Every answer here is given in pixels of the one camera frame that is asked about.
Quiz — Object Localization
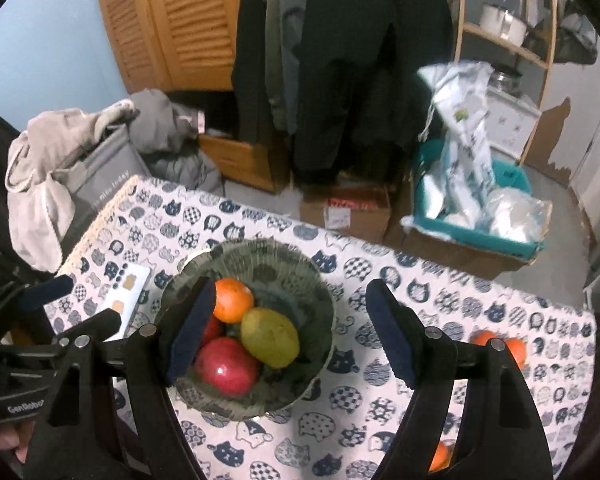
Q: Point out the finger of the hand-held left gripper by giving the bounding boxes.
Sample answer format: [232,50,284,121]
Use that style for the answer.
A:
[17,275,76,312]
[52,307,122,347]

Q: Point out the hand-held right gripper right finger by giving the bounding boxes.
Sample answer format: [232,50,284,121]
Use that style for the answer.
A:
[366,279,556,480]

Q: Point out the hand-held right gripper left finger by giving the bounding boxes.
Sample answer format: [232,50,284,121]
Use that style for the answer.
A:
[22,277,217,480]

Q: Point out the small red apple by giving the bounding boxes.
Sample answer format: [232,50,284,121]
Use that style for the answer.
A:
[200,312,226,346]

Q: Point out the large red apple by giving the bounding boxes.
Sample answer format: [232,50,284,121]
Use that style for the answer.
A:
[194,337,262,398]

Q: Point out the large orange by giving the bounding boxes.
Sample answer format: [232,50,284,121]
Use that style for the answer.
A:
[212,278,256,324]

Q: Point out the green pear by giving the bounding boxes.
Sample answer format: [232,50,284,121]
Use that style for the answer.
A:
[240,306,301,368]

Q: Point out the green glass bowl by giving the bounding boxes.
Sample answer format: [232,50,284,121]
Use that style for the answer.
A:
[152,239,337,421]

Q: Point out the person's left hand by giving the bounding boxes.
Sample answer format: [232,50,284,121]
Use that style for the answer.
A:
[0,417,36,467]

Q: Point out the cat print tablecloth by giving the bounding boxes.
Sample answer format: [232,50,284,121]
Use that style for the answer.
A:
[45,175,598,480]

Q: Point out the white remote control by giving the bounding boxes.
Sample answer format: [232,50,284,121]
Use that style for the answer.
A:
[102,262,152,343]

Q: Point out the pale grey robe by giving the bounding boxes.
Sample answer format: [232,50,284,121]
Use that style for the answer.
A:
[6,99,141,273]

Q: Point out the large cardboard box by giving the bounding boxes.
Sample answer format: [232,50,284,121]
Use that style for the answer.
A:
[385,220,536,281]

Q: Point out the black panel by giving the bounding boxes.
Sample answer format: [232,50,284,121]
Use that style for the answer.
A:
[0,107,31,286]

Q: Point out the cardboard box with red label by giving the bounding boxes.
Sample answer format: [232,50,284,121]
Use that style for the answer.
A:
[300,182,392,246]

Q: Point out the small orange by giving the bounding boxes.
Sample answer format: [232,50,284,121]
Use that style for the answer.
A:
[427,440,453,473]

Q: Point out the grey fabric bag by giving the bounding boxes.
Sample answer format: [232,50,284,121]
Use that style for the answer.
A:
[50,125,153,266]

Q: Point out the clear plastic bag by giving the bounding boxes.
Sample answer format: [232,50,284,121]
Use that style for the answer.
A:
[487,187,553,246]

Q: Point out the white printed rice bag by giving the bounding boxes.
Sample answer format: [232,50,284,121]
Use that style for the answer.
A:
[416,61,498,223]

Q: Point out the teal plastic crate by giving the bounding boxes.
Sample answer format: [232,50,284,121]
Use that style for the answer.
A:
[411,137,546,261]

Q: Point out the grey garment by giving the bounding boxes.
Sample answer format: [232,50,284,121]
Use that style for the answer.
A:
[127,89,226,196]

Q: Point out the black jacket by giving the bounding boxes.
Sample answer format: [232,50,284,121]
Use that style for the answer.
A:
[230,0,276,133]

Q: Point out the long black coat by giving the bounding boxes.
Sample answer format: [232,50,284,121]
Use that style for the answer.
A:
[292,0,456,186]

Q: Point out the steel pot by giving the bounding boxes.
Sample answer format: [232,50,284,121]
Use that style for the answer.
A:
[490,67,523,93]

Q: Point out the grey jacket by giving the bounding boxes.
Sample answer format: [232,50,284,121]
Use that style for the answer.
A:
[262,0,306,133]

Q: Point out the wooden louvred wardrobe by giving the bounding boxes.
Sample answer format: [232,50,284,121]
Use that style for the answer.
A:
[91,0,291,193]

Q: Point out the wooden shelf rack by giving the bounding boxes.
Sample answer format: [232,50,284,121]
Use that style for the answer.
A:
[452,0,561,166]

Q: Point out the white pot with lid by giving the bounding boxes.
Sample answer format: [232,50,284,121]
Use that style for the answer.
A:
[480,2,528,46]

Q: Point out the hanging grey bags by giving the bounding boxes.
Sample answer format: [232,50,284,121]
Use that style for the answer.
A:
[550,0,598,66]

